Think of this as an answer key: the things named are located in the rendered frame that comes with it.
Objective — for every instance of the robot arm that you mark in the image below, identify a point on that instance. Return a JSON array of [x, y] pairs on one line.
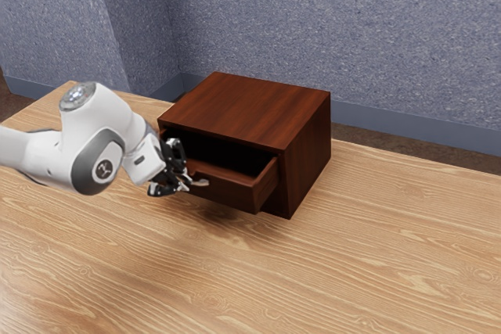
[[98, 130]]

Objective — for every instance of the dark brown wooden cabinet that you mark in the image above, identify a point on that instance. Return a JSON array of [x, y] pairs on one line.
[[254, 107]]

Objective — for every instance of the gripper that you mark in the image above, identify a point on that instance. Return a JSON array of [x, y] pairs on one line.
[[163, 185]]

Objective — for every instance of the dark brown wooden drawer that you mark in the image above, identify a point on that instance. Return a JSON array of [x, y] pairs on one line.
[[235, 192]]

